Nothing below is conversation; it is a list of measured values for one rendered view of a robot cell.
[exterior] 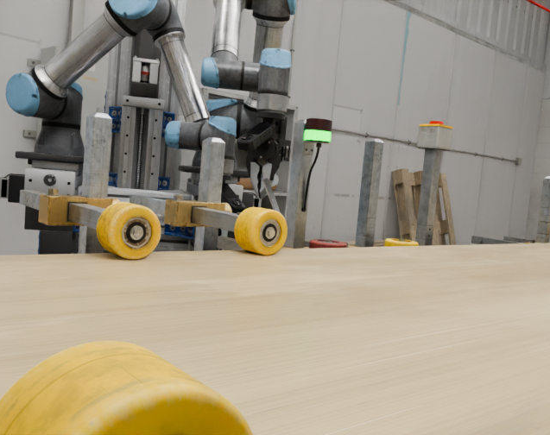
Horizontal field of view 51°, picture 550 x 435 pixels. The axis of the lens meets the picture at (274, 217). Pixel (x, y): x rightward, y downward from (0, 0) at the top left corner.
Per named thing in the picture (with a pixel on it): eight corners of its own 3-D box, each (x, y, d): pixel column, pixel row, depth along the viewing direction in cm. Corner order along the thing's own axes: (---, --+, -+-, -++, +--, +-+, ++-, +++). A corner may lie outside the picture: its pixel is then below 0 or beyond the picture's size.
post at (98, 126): (70, 368, 109) (86, 111, 106) (88, 366, 112) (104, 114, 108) (77, 375, 107) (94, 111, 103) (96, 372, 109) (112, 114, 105)
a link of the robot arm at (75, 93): (89, 126, 188) (91, 84, 187) (63, 122, 176) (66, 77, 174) (56, 123, 192) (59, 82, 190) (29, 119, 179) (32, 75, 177)
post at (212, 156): (185, 360, 125) (202, 136, 122) (199, 357, 128) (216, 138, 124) (193, 365, 123) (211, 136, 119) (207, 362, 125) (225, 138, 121)
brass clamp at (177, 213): (161, 223, 120) (164, 198, 119) (217, 223, 128) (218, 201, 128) (177, 227, 115) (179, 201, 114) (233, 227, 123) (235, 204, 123)
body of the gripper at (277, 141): (289, 164, 148) (293, 116, 147) (272, 162, 140) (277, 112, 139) (264, 161, 152) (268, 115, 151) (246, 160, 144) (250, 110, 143)
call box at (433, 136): (415, 150, 170) (419, 123, 169) (430, 152, 175) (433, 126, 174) (436, 151, 165) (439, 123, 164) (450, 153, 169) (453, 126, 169)
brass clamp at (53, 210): (36, 222, 104) (38, 193, 103) (109, 223, 112) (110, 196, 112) (48, 226, 99) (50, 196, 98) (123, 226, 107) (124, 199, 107)
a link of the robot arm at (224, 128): (212, 117, 161) (242, 119, 159) (209, 157, 162) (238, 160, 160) (201, 114, 153) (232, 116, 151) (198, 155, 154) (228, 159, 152)
